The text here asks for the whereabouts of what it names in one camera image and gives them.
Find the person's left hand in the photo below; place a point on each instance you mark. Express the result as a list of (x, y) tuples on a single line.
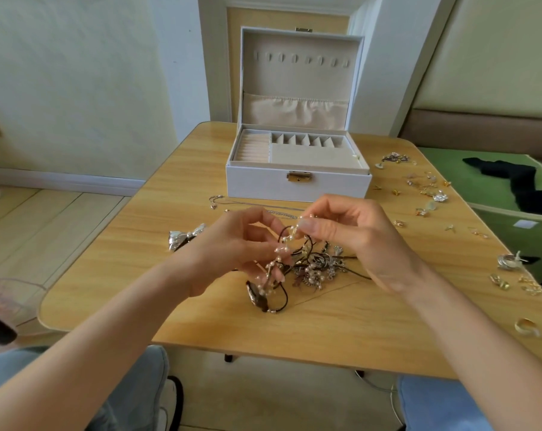
[(222, 251)]

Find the person's left forearm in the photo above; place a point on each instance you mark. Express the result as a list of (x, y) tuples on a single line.
[(82, 359)]

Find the person's right hand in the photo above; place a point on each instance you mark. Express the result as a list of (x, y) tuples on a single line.
[(370, 238)]

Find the beige padded wall panel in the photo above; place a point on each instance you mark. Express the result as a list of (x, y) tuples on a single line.
[(496, 67)]

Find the black cloth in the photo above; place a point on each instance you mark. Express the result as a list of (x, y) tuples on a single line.
[(527, 188)]

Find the white jewelry box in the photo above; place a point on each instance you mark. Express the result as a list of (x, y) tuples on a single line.
[(298, 72)]

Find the small earrings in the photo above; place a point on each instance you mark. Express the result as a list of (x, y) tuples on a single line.
[(395, 158)]

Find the person's right forearm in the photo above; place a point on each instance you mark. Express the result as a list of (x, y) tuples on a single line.
[(487, 354)]

